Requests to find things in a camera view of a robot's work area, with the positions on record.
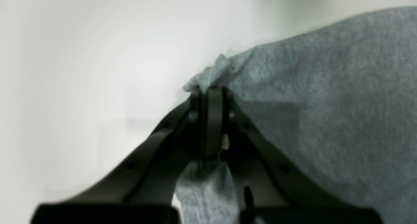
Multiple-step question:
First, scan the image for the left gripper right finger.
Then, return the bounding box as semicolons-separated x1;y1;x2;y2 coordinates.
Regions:
205;87;382;224

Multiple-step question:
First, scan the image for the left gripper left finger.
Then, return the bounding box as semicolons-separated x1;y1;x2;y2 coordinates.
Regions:
31;90;200;224

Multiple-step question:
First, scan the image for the grey T-shirt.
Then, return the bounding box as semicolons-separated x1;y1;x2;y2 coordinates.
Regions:
183;7;417;224

